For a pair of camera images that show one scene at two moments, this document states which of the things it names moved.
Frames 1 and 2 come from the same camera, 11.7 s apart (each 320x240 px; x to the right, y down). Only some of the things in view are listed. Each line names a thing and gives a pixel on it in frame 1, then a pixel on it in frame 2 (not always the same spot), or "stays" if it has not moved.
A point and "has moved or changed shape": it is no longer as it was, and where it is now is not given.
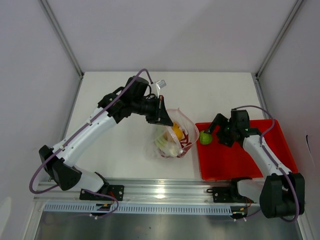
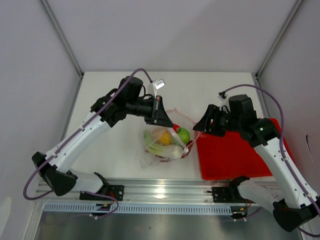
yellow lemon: [177, 131] to [165, 138]
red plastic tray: [217, 161] stays
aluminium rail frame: [161, 191] stays
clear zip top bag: [172, 141] has moved or changed shape
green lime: [205, 138] to [184, 134]
